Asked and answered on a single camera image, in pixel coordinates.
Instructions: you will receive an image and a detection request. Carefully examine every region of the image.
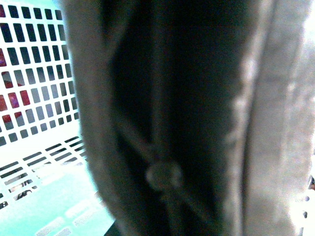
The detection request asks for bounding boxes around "brown basket handle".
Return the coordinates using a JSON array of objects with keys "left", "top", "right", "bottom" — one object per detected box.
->
[{"left": 60, "top": 0, "right": 315, "bottom": 236}]

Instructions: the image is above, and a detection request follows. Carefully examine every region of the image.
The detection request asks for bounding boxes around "light blue plastic basket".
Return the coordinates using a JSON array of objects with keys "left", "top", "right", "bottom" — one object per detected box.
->
[{"left": 0, "top": 0, "right": 114, "bottom": 236}]

